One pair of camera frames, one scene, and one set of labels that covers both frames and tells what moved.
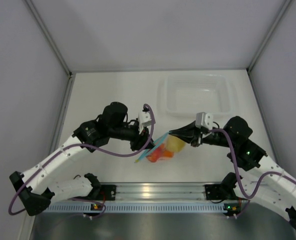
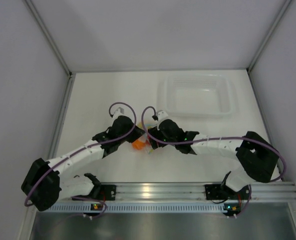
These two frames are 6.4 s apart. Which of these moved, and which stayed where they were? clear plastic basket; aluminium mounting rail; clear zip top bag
Moved: clear zip top bag
Stayed: aluminium mounting rail; clear plastic basket
